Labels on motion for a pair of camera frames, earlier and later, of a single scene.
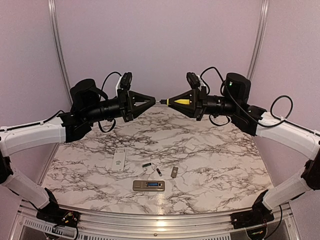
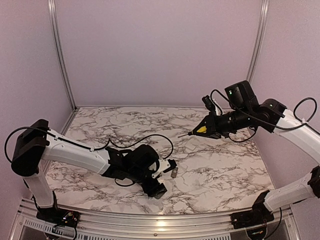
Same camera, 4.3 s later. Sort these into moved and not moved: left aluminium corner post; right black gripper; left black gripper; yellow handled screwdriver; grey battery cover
Moved: yellow handled screwdriver; right black gripper; left black gripper
Not moved: grey battery cover; left aluminium corner post
